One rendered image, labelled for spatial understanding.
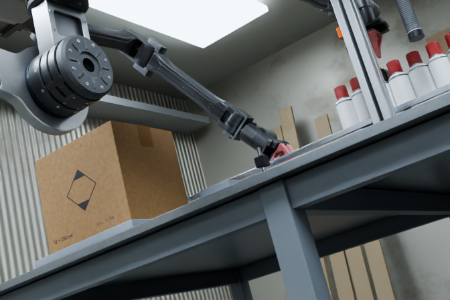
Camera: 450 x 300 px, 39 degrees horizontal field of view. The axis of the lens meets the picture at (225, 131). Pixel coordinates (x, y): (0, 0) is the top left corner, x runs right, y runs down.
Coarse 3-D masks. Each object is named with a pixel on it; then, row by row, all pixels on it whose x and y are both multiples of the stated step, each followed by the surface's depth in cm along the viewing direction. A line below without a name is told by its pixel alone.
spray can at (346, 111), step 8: (336, 88) 166; (344, 88) 165; (336, 96) 166; (344, 96) 165; (336, 104) 165; (344, 104) 163; (352, 104) 163; (344, 112) 163; (352, 112) 162; (344, 120) 163; (352, 120) 162; (344, 128) 163
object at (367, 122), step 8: (440, 88) 147; (448, 88) 146; (424, 96) 149; (432, 96) 148; (400, 104) 152; (408, 104) 151; (416, 104) 150; (368, 120) 156; (352, 128) 159; (360, 128) 158; (328, 136) 162; (336, 136) 161; (312, 144) 165; (320, 144) 164; (296, 152) 168; (304, 152) 166; (280, 160) 170; (256, 168) 174; (240, 176) 177; (248, 176) 176; (192, 200) 187
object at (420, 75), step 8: (408, 56) 155; (416, 56) 154; (408, 64) 156; (416, 64) 154; (424, 64) 153; (408, 72) 155; (416, 72) 153; (424, 72) 152; (416, 80) 153; (424, 80) 152; (432, 80) 152; (416, 88) 153; (424, 88) 151; (432, 88) 151
